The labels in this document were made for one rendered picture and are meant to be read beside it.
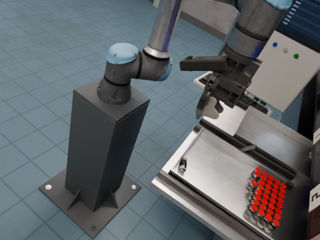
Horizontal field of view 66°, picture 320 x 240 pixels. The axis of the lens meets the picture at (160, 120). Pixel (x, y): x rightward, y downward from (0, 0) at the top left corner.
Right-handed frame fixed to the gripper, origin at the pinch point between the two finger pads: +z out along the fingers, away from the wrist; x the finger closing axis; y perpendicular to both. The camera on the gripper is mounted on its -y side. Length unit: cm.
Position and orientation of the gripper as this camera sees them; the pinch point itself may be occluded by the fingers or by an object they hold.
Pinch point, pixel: (197, 113)
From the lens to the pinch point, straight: 67.6
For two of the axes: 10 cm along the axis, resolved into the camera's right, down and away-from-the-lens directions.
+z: -2.9, 7.2, 6.3
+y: 8.2, 5.3, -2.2
